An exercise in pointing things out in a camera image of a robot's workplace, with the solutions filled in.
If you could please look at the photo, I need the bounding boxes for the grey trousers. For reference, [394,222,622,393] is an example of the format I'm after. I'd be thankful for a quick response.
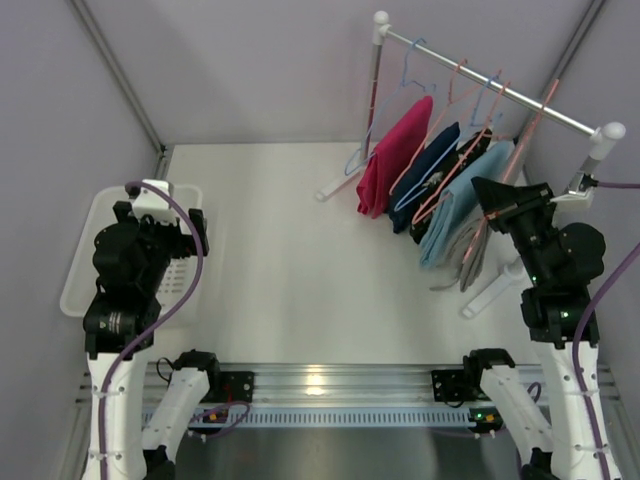
[430,215,490,293]

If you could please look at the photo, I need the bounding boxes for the pink wire hanger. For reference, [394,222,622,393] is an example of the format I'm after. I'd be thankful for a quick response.
[463,78,560,263]

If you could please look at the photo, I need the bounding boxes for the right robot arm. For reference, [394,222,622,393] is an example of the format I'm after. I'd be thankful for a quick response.
[464,177,622,479]

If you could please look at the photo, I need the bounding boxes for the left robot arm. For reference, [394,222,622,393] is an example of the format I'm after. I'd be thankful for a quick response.
[83,201,221,479]

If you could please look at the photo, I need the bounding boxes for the light blue trousers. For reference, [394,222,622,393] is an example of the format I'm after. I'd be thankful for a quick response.
[419,140,515,268]

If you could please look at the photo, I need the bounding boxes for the black patterned trousers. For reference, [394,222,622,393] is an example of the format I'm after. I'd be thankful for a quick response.
[409,128,494,244]

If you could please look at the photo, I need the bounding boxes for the blue hanger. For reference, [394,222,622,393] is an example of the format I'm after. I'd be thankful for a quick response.
[343,37,436,179]
[393,70,502,212]

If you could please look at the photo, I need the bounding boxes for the navy blue trousers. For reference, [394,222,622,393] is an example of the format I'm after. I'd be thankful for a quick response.
[388,122,460,234]

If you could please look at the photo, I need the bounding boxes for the magenta trousers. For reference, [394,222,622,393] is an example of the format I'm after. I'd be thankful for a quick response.
[356,96,434,218]

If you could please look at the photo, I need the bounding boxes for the blue hanger far left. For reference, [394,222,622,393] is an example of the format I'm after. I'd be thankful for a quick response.
[343,37,436,179]

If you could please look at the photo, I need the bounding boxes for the white plastic basket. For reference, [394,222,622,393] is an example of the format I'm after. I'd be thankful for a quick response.
[60,180,208,334]

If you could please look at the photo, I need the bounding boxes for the white metal clothes rack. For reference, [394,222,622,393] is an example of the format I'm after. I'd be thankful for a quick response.
[315,1,626,319]

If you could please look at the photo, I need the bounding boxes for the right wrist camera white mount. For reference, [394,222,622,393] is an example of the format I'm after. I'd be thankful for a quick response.
[551,172,596,213]

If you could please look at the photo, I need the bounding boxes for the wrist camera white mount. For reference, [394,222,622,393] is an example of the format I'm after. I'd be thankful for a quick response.
[125,179,178,225]
[551,172,596,213]

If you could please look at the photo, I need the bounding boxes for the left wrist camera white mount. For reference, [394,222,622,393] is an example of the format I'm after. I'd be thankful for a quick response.
[125,179,178,225]

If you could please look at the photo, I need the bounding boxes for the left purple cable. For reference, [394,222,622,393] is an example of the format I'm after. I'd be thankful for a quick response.
[97,180,251,471]

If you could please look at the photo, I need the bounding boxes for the aluminium mounting rail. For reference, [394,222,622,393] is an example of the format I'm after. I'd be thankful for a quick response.
[74,361,621,406]

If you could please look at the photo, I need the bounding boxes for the white slotted cable duct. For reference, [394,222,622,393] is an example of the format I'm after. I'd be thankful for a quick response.
[189,406,503,433]

